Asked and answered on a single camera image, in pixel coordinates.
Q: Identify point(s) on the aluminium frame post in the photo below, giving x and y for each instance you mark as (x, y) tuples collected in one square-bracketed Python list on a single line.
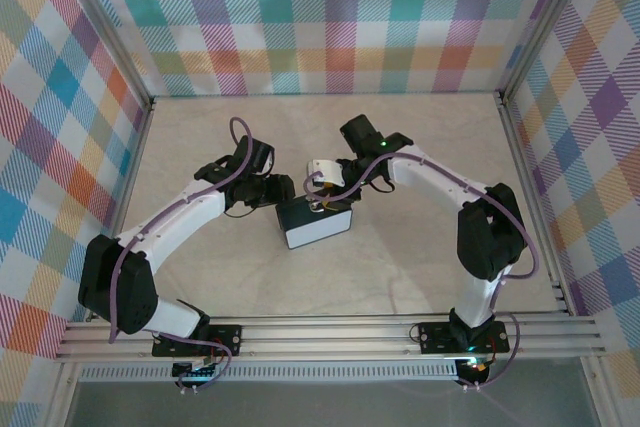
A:
[(542, 22), (115, 32)]

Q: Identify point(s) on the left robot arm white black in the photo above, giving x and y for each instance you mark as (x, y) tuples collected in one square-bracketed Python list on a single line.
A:
[(175, 217)]

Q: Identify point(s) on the dark teal box white face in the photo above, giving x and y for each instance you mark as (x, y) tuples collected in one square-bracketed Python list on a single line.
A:
[(315, 232)]

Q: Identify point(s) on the small controller circuit board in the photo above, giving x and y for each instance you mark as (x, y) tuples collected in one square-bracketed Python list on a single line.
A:
[(475, 367), (195, 372)]

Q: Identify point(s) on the aluminium side rail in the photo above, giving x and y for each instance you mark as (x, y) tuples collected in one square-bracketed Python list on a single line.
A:
[(532, 197), (126, 197)]

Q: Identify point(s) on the aluminium mounting rail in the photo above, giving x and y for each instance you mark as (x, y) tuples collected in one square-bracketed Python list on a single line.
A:
[(325, 339)]

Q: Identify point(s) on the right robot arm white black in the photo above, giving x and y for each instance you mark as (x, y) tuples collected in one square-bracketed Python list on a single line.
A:
[(435, 177)]

